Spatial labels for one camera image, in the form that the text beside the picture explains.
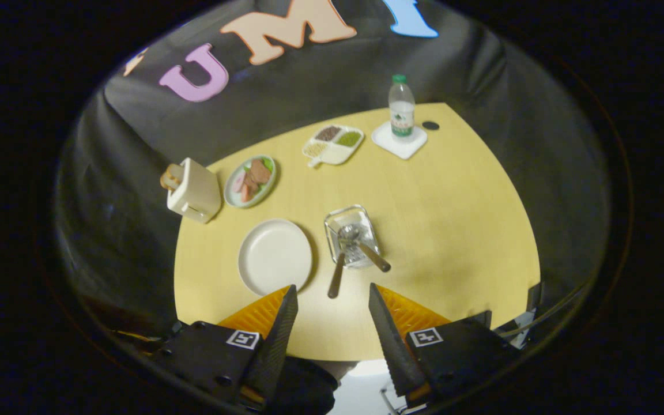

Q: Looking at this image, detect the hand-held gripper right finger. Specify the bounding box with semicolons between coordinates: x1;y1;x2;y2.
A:
368;282;520;407

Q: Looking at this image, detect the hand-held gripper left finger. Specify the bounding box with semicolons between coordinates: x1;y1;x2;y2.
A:
153;284;299;411

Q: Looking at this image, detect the metal fork wooden handle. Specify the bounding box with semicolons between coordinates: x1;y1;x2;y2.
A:
327;242;349;299

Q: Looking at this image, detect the metal spoon wooden handle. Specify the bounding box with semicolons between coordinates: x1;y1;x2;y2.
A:
338;224;392;273

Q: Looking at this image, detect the dark clothing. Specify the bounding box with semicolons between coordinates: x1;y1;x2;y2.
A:
277;356;338;415

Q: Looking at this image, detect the white round plate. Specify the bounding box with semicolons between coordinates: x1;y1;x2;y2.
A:
237;218;314;297

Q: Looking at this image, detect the green food plate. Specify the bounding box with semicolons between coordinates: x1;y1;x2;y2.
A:
224;154;277;209

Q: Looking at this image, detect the pink ham slice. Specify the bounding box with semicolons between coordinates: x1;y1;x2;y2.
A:
232;171;259;202

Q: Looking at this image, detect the cream toaster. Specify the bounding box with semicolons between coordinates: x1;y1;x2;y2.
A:
167;157;222;224

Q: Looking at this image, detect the white divided grain dish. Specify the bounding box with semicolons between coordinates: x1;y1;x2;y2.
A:
302;124;365;168

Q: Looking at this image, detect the white square coaster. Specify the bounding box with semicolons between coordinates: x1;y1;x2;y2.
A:
371;120;428;160

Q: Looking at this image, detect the clear water bottle green cap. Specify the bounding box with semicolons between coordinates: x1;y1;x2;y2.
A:
388;74;416;139

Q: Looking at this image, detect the metal chair frame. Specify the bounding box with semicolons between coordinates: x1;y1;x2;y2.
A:
381;387;409;413

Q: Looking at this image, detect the metal wire cutlery basket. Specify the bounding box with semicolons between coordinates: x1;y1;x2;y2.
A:
324;205;381;270

